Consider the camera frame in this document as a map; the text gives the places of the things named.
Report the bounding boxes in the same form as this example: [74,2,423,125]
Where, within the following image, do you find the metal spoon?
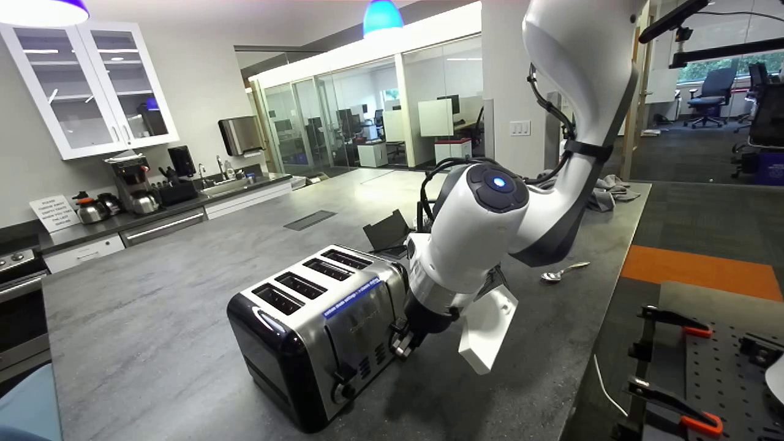
[540,260,591,285]

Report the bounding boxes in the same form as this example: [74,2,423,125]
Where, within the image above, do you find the orange handled clamp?
[626,377,725,438]

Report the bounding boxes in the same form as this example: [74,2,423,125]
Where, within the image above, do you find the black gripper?
[392,299,458,359]

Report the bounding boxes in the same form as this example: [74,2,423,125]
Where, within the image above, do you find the coffee maker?
[106,153,159,216]

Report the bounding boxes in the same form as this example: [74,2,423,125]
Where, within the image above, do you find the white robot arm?
[392,0,646,361]

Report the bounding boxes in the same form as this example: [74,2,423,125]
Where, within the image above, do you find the black and steel toaster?
[224,246,406,435]

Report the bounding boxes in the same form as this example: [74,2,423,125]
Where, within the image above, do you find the dark countertop vent panel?
[284,211,335,231]

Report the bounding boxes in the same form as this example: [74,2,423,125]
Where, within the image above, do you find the white wall cabinet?
[1,22,178,162]

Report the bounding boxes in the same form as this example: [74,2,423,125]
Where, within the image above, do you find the blue pendant lamp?
[363,0,403,34]

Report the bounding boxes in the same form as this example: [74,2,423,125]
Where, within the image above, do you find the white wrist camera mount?
[458,285,520,376]

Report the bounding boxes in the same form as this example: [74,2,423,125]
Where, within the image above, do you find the black open outlet box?
[363,211,409,253]

